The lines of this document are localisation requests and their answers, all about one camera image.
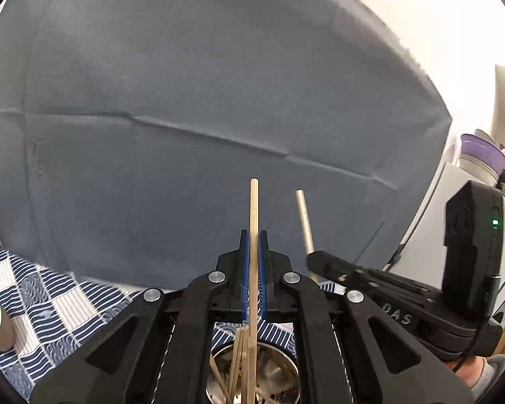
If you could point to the white appliance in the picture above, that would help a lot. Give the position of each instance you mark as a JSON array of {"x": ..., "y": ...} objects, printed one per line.
[{"x": 433, "y": 193}]

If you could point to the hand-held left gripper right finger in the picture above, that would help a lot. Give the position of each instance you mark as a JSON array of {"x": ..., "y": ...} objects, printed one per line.
[{"x": 264, "y": 269}]

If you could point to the silver metal chopstick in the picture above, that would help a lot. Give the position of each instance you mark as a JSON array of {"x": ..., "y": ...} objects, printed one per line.
[{"x": 304, "y": 223}]

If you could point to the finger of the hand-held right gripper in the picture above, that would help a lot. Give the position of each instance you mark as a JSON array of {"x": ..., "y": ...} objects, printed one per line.
[{"x": 345, "y": 271}]

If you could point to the blue white checkered tablecloth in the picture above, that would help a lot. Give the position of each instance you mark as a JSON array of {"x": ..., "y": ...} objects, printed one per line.
[{"x": 59, "y": 303}]

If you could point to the shiny metal cup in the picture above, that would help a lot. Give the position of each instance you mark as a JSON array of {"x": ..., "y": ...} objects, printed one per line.
[{"x": 277, "y": 370}]

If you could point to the light wooden chopstick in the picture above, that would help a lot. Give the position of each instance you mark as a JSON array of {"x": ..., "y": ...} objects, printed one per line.
[
  {"x": 219, "y": 374},
  {"x": 245, "y": 362},
  {"x": 235, "y": 366},
  {"x": 254, "y": 210}
]

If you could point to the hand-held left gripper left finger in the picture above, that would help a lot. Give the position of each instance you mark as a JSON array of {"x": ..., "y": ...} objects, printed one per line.
[{"x": 245, "y": 269}]

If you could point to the purple bowl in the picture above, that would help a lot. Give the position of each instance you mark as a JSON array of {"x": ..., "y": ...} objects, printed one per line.
[{"x": 482, "y": 151}]

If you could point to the grey fabric backdrop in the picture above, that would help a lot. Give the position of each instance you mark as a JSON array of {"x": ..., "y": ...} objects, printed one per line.
[{"x": 193, "y": 92}]

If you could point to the person's right forearm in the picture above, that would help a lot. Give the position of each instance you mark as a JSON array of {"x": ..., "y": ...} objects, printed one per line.
[{"x": 492, "y": 372}]

